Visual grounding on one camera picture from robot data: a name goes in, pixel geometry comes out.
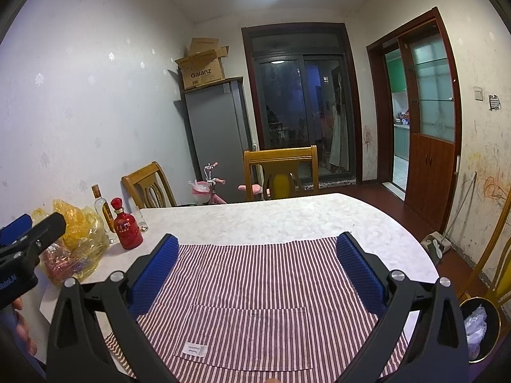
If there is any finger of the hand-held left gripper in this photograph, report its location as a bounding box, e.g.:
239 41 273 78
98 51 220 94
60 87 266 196
0 212 67 253
0 214 33 246

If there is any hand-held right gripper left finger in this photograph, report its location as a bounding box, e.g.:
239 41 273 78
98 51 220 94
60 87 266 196
47 232 180 383

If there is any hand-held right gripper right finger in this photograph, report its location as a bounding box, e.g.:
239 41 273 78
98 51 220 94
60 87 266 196
335 231 469 383

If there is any black trash bin gold rim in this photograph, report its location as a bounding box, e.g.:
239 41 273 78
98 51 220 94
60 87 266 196
458 297 502 364

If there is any person's left hand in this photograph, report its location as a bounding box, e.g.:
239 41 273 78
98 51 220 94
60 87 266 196
11 298 39 357

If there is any yellow plastic bag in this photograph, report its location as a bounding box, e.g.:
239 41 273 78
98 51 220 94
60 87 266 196
31 198 111 286

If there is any red liquor bottle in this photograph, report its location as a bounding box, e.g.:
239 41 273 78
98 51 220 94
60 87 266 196
110 197 144 250

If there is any clear glass liquor bottle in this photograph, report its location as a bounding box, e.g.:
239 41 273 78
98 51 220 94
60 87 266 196
91 184 119 244

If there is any wooden chair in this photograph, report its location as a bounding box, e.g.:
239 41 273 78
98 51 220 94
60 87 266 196
243 146 319 202
121 161 177 210
455 207 511 301

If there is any pink children's tricycle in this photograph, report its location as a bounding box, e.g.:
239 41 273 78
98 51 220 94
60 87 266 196
188 162 272 205

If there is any red white striped cloth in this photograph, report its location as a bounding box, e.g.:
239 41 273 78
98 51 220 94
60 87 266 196
104 236 413 380

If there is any wooden door with glass panel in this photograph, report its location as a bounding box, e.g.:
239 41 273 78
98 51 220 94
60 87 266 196
397 18 464 233

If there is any grey refrigerator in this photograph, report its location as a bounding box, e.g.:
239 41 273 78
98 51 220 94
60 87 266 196
181 77 256 205

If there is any dark glass sliding door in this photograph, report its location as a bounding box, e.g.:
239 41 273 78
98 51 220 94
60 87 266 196
241 23 362 187

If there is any green kitchen cabinet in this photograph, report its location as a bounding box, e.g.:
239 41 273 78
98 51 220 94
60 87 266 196
386 51 407 94

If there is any large printed cardboard box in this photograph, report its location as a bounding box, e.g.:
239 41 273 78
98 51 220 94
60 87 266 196
174 55 226 91

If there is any small open cardboard box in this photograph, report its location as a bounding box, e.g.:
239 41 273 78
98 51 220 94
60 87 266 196
187 38 231 60

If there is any white cable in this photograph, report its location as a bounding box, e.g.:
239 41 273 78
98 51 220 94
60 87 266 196
442 171 478 241

